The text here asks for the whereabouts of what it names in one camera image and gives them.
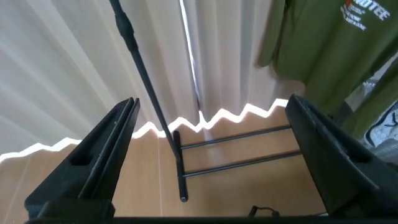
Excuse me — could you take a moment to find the white curtain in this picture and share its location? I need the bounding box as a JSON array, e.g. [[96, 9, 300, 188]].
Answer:
[[0, 0, 307, 156]]

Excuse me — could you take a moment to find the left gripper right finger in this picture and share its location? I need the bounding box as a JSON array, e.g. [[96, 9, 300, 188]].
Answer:
[[285, 93, 398, 215]]

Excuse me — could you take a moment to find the green garment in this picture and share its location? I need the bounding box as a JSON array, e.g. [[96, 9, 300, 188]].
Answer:
[[257, 0, 398, 140]]

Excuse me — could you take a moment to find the pale blue shirt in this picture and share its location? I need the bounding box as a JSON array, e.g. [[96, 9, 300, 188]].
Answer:
[[363, 101, 398, 149]]

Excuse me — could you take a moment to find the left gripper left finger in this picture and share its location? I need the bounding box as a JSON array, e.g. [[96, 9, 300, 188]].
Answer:
[[24, 96, 141, 218]]

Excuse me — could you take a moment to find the black clothes rack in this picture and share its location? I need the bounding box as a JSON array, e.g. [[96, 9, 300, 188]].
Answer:
[[108, 0, 398, 203]]

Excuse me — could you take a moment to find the black cable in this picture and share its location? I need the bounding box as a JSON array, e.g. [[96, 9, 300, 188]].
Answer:
[[247, 204, 281, 218]]

